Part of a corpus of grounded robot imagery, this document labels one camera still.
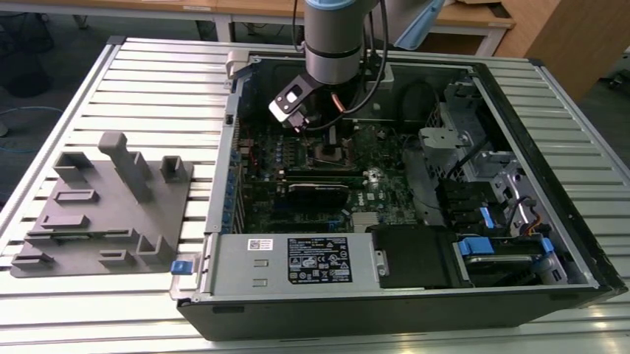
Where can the grey parts rack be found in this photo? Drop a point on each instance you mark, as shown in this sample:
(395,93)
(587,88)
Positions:
(114,221)

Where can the black graphics card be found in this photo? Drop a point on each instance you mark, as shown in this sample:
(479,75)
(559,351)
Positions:
(317,197)

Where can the small silver heatsink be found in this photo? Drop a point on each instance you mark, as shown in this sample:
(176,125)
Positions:
(367,218)

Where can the silver power supply unit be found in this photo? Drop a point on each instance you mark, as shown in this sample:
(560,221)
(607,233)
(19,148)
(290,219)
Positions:
(237,273)

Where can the black plastic bracket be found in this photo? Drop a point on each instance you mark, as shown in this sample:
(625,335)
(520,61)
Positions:
(463,199)

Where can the CPU socket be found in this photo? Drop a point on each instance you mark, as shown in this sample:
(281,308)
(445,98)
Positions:
(328,163)

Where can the metal locking lever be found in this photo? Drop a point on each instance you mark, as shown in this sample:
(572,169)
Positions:
(313,159)

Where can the blue case latch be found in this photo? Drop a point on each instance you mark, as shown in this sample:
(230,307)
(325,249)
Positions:
(181,268)

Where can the blue plastic clip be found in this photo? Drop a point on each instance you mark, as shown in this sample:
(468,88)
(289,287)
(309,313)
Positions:
(487,217)

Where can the wooden cabinet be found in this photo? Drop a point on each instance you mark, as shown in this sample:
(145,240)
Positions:
(581,37)

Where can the black fan shroud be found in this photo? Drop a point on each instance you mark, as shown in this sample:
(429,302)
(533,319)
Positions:
(413,258)

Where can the silver metal drive cage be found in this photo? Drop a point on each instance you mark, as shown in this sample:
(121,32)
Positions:
(444,140)

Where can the wooden desk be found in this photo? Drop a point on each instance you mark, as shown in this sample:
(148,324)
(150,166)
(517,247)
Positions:
(98,4)
(261,7)

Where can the green motherboard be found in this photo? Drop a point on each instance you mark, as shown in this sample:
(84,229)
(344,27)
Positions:
(389,184)

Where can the black open PC case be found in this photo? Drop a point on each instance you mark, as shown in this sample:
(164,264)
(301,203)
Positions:
(345,317)

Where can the black office chair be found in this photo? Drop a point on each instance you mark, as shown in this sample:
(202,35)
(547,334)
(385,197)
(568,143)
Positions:
(27,70)

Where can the black chair base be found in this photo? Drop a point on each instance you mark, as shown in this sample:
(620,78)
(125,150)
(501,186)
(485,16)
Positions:
(621,79)

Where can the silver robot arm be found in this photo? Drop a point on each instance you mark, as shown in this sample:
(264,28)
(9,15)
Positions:
(333,40)

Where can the blue disk carrier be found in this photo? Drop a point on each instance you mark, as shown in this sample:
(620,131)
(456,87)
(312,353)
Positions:
(475,246)

